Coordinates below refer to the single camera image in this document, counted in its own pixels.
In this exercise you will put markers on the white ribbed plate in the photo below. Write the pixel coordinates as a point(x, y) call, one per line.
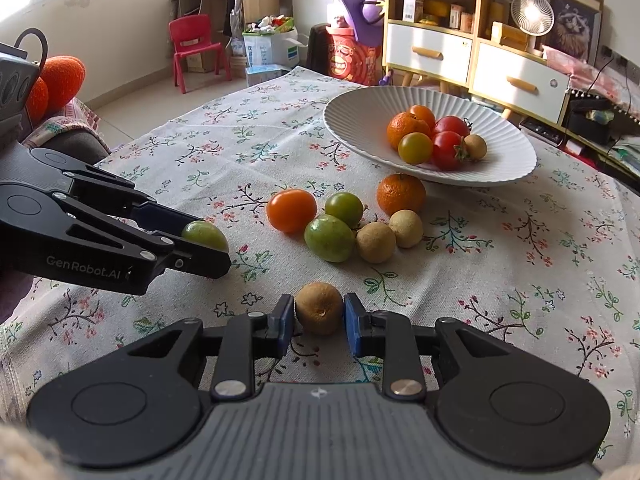
point(360, 120)

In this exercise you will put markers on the orange fuzzy cloth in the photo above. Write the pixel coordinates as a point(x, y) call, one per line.
point(62, 77)

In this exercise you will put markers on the purple hat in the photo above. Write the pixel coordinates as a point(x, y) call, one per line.
point(362, 5)

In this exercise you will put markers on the wooden sideboard grey drawers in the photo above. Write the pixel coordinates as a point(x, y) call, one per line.
point(595, 157)

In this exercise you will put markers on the small white red box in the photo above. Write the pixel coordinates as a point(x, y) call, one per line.
point(455, 15)

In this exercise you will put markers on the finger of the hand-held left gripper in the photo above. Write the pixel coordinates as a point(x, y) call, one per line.
point(165, 216)
point(200, 261)

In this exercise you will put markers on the yellow green tomato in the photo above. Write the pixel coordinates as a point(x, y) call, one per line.
point(415, 148)

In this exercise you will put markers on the black case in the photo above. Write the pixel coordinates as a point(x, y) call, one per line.
point(590, 122)

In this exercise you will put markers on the light blue box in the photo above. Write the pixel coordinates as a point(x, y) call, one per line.
point(265, 74)

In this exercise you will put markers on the grey sofa armrest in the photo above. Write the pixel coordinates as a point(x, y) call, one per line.
point(75, 142)

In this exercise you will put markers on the small purple toy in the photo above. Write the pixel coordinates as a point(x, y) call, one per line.
point(386, 78)

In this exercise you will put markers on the floral tablecloth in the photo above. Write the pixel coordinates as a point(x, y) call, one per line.
point(500, 270)

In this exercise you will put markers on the mandarin orange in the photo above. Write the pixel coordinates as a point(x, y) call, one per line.
point(406, 130)
point(401, 194)

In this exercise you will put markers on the pile of loose papers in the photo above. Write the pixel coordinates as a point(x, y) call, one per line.
point(627, 152)

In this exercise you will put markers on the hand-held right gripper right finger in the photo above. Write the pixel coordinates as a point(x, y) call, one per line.
point(352, 325)

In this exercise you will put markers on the low wooden drawer cabinet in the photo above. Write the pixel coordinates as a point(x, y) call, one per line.
point(520, 80)

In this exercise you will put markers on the tall wooden shelf cabinet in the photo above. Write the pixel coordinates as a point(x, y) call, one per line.
point(427, 50)

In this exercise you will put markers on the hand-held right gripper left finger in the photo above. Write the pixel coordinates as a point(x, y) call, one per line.
point(285, 322)

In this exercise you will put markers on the red printed barrel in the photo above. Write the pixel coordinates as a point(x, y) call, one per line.
point(352, 57)

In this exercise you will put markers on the brown longan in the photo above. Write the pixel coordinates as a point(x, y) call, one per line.
point(406, 228)
point(318, 308)
point(376, 242)
point(475, 147)

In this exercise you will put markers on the white cardboard box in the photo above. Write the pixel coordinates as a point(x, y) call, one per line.
point(270, 50)

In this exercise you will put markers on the clear bin black lid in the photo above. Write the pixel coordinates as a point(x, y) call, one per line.
point(542, 130)

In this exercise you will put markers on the white desk fan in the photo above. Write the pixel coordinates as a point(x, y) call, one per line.
point(532, 12)

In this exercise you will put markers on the large red tomato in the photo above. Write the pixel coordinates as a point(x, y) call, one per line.
point(446, 151)

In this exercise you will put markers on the framed cat picture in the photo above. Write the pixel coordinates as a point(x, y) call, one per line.
point(572, 25)

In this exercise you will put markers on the small red tomato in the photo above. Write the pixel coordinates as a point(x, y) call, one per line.
point(450, 124)

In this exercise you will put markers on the yellow container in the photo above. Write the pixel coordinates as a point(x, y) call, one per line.
point(435, 10)

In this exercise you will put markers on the brown cardboard box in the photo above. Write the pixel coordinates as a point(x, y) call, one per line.
point(260, 0)

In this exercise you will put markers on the pink plaid cloth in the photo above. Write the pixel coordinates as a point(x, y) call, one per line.
point(70, 115)

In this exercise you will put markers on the white carton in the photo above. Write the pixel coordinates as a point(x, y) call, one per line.
point(412, 7)

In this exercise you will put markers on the beige fuzzy sleeve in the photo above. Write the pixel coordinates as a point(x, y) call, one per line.
point(15, 455)

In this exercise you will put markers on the green plum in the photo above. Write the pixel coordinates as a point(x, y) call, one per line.
point(329, 238)
point(205, 234)
point(344, 208)

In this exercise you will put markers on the orange tomato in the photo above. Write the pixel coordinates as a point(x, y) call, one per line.
point(291, 210)
point(422, 114)

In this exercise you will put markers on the black ribbed appliance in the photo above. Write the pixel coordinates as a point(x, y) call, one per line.
point(317, 45)

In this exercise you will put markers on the small orange box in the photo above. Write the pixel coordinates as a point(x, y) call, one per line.
point(466, 21)

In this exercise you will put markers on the black wall socket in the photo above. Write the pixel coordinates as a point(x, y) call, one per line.
point(621, 61)
point(606, 51)

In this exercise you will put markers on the red plastic chair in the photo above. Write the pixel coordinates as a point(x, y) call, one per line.
point(192, 40)

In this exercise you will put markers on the pile of colourful toys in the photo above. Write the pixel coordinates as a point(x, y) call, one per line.
point(267, 22)

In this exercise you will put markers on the tan cardboard box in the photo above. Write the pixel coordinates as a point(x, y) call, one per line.
point(507, 35)

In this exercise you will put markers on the pink printed cloth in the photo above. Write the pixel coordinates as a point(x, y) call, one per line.
point(590, 70)

